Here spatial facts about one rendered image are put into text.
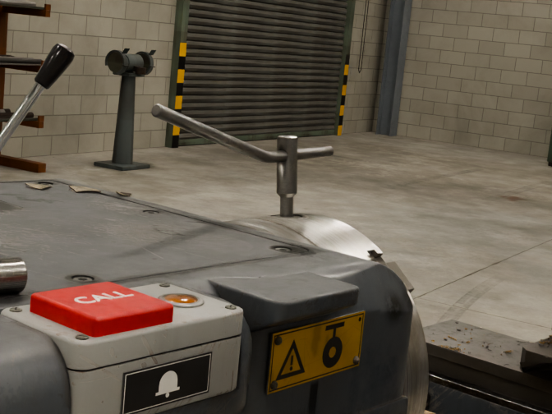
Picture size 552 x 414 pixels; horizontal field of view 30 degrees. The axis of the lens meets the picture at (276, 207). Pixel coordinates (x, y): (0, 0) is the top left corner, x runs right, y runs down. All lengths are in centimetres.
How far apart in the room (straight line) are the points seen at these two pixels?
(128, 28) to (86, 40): 67
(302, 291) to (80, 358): 20
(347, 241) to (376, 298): 25
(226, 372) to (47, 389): 13
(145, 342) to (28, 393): 8
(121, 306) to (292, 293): 15
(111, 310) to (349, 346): 26
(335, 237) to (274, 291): 36
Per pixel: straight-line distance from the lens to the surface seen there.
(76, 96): 1068
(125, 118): 992
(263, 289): 70
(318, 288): 72
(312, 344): 75
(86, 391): 57
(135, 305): 60
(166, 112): 89
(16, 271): 64
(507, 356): 165
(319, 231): 105
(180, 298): 65
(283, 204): 109
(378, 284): 82
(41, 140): 1038
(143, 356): 59
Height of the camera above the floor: 143
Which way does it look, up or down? 10 degrees down
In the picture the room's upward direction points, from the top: 6 degrees clockwise
